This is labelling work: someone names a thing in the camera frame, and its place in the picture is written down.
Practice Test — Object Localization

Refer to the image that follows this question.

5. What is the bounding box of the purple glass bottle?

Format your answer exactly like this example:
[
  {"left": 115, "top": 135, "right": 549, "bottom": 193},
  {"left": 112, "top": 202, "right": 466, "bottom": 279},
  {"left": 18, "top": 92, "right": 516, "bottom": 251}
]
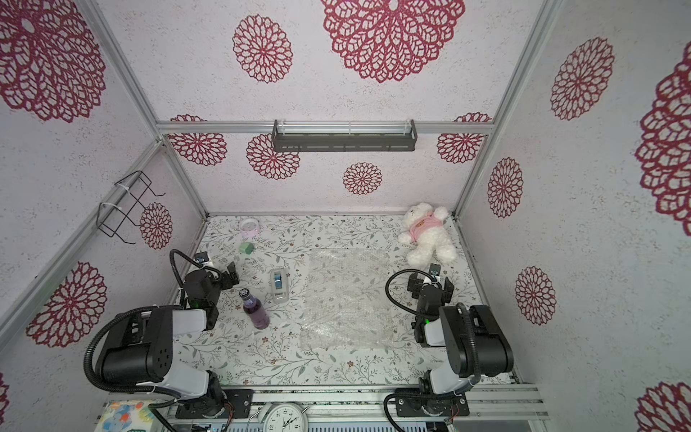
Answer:
[{"left": 239, "top": 288, "right": 270, "bottom": 329}]

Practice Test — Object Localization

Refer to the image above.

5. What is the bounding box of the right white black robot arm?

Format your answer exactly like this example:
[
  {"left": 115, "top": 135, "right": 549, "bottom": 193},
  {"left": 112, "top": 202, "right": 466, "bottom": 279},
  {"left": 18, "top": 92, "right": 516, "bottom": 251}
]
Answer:
[{"left": 396, "top": 272, "right": 514, "bottom": 419}]

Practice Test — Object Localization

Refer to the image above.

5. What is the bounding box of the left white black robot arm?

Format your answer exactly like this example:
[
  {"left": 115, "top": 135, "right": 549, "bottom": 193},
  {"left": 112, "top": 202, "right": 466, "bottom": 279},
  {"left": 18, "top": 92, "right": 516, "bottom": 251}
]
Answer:
[{"left": 83, "top": 264, "right": 239, "bottom": 417}]

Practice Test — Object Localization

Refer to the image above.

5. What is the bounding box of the white teddy bear pink shirt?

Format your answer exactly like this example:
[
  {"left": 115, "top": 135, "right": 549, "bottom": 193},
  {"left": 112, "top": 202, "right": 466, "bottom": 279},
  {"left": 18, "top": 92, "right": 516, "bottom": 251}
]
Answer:
[{"left": 398, "top": 203, "right": 458, "bottom": 269}]

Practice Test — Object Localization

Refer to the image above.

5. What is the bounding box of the small green cube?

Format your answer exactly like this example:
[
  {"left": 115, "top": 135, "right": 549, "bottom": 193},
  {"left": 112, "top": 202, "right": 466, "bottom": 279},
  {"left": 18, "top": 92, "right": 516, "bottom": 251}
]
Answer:
[{"left": 239, "top": 241, "right": 255, "bottom": 256}]

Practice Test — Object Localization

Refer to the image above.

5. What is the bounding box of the pink tape roll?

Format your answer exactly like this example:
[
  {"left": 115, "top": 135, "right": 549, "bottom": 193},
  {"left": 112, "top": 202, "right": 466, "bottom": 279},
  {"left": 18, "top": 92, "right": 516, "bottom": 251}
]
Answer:
[{"left": 239, "top": 218, "right": 261, "bottom": 239}]

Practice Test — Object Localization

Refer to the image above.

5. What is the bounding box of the colourful tissue box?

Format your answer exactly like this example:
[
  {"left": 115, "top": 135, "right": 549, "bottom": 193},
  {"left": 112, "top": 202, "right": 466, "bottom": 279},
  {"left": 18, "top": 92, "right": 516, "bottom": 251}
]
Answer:
[{"left": 94, "top": 400, "right": 160, "bottom": 432}]

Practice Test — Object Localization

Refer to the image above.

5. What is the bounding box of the white analog clock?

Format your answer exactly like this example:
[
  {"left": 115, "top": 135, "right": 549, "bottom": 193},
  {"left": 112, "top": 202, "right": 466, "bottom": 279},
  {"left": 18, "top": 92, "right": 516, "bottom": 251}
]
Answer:
[{"left": 263, "top": 403, "right": 309, "bottom": 432}]

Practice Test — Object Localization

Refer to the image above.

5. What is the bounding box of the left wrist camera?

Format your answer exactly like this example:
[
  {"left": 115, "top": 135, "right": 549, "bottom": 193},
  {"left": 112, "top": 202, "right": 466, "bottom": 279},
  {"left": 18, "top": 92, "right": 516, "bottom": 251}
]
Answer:
[{"left": 194, "top": 251, "right": 212, "bottom": 266}]

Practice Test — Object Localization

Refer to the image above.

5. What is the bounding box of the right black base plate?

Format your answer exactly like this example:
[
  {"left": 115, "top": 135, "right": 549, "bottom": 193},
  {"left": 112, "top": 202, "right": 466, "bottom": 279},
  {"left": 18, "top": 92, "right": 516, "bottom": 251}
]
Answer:
[{"left": 393, "top": 388, "right": 470, "bottom": 418}]

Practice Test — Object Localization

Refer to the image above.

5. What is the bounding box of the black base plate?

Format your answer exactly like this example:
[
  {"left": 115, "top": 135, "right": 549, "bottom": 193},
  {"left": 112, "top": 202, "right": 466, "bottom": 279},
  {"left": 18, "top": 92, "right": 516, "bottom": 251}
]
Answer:
[
  {"left": 175, "top": 389, "right": 255, "bottom": 419},
  {"left": 393, "top": 388, "right": 470, "bottom": 418}
]

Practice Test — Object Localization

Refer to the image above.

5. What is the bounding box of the black wire wall rack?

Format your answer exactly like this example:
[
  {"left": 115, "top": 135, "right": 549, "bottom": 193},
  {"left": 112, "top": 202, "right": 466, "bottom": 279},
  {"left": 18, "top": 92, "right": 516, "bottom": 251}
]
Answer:
[{"left": 95, "top": 170, "right": 166, "bottom": 246}]

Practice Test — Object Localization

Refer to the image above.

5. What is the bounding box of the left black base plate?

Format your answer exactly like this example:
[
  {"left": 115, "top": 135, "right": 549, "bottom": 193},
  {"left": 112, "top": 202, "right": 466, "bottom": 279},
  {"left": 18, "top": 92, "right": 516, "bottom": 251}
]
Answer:
[{"left": 175, "top": 389, "right": 255, "bottom": 419}]

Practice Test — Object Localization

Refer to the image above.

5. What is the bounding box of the black wall shelf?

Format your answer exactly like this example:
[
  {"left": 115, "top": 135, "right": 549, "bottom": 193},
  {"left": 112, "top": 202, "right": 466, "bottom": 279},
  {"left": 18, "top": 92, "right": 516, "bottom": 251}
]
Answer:
[{"left": 270, "top": 120, "right": 419, "bottom": 153}]

